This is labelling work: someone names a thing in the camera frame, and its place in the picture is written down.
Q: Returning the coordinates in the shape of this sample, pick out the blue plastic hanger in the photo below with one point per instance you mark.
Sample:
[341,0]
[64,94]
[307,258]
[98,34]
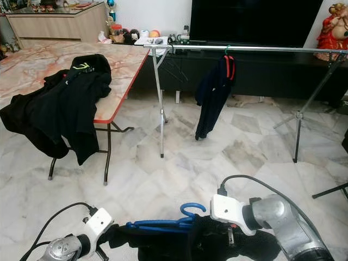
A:
[160,223]

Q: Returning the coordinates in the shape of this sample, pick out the black polo shirt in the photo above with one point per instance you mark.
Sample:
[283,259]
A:
[201,247]

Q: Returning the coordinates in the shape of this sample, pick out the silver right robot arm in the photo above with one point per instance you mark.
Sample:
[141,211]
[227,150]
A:
[288,223]

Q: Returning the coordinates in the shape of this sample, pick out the green plastic hanger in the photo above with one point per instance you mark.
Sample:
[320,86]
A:
[227,49]

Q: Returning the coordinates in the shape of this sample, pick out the marble top folding table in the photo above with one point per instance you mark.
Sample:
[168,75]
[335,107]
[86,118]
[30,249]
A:
[27,70]

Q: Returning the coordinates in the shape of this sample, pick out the black garment green logo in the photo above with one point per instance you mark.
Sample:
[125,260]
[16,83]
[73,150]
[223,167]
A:
[76,117]

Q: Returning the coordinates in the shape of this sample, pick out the light wooden cabinet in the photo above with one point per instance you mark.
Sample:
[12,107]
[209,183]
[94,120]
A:
[54,26]

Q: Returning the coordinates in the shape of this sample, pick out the dark figurine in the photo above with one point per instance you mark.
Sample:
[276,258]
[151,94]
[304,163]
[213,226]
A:
[49,2]

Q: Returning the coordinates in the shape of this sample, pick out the red lid jar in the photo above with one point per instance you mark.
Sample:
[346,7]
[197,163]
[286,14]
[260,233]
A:
[116,32]

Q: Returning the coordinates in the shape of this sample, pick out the black plush toy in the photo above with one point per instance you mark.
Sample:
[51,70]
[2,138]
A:
[130,37]

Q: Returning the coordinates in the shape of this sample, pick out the blue gold ornament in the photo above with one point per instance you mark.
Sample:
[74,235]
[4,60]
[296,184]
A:
[111,4]

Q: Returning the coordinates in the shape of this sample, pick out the white tray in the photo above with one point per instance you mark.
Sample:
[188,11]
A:
[155,41]

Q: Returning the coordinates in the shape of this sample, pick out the orange ball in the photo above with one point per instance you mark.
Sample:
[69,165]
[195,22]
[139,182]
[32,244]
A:
[154,33]

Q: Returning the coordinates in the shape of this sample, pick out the clear bottle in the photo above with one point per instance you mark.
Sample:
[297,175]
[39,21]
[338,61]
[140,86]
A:
[185,33]

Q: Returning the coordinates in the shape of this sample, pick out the navy shirt red stripes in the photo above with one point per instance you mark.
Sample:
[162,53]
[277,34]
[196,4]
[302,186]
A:
[212,95]

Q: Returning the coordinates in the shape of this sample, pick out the silver metal clothes rack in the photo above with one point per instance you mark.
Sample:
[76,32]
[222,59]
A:
[239,48]

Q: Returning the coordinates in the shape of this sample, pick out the black flat television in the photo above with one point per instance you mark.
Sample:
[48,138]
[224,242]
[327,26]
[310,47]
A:
[255,22]

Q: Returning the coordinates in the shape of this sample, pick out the black television console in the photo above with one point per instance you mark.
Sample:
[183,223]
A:
[277,76]

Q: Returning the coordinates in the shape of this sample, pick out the red laughing Buddha statue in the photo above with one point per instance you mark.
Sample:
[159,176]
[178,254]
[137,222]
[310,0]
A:
[334,32]

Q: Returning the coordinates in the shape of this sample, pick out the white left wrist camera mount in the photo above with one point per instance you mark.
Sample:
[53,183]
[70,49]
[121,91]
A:
[98,225]

